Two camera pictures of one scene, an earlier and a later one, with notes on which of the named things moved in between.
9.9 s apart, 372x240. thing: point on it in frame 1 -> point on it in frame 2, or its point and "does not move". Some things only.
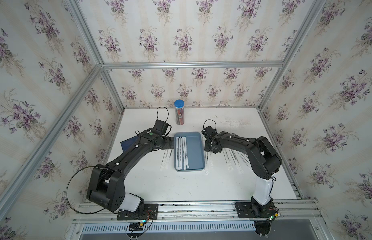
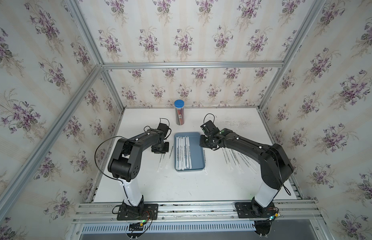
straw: (184, 154) does not move
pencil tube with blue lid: (179, 105) does not move
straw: (180, 153) does not move
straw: (211, 160) -> (189, 153)
